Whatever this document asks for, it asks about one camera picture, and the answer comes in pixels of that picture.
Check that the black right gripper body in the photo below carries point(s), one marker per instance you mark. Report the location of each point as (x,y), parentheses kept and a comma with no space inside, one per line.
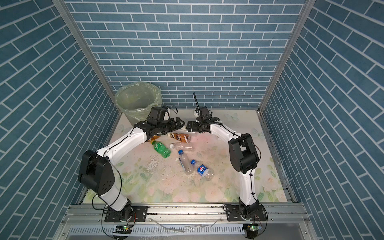
(197,126)

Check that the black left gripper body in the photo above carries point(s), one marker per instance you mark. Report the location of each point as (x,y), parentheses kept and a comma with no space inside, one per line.
(165,126)

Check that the brown Nescafe coffee bottle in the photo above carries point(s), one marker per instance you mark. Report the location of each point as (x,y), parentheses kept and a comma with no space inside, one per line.
(184,138)

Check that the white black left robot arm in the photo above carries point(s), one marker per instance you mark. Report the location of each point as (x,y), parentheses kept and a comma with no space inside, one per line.
(96,171)

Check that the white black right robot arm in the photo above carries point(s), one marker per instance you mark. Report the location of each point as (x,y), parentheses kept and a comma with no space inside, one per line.
(243,152)

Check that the brown coffee bottle near bin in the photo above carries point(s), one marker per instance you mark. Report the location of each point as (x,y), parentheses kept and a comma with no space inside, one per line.
(154,138)

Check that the mesh bin with green bag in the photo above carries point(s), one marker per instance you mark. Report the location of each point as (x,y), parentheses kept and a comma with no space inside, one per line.
(136,100)

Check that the green soda bottle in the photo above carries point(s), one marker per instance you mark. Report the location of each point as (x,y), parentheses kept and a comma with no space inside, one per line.
(161,149)

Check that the crushed clear bottle white cap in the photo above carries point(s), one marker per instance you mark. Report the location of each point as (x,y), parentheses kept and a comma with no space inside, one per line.
(186,147)

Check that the clear bottle blue cap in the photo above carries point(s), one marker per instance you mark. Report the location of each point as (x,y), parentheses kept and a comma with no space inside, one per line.
(185,162)

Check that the Pepsi bottle blue label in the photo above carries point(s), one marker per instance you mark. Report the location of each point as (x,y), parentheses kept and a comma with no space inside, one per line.
(205,172)

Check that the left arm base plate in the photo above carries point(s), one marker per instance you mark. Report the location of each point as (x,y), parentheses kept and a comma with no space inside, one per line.
(127,214)

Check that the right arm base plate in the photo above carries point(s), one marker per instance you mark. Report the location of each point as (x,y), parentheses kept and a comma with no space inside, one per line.
(236,213)

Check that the aluminium mounting rail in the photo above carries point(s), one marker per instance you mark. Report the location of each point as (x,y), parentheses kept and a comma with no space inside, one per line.
(191,213)

